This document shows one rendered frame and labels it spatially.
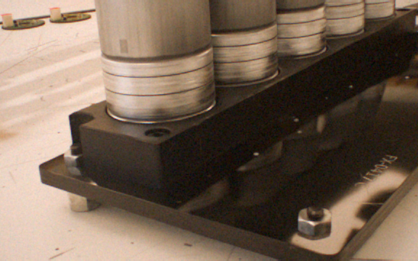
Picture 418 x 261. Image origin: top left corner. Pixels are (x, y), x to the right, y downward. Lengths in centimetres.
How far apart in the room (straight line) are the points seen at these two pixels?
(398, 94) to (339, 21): 3
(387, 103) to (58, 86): 13
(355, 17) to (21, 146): 11
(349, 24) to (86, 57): 13
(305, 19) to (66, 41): 17
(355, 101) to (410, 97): 2
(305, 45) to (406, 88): 3
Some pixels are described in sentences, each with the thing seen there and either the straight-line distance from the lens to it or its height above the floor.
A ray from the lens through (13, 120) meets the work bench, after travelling 21.
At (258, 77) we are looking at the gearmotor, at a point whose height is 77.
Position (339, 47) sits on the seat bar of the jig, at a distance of 18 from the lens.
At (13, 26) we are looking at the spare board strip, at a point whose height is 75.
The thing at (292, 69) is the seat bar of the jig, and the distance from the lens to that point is 16.
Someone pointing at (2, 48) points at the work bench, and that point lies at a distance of 33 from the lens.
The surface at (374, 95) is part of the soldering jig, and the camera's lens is 17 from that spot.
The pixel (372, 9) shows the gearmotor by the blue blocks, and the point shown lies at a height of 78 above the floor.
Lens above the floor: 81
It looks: 21 degrees down
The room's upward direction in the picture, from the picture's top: 4 degrees counter-clockwise
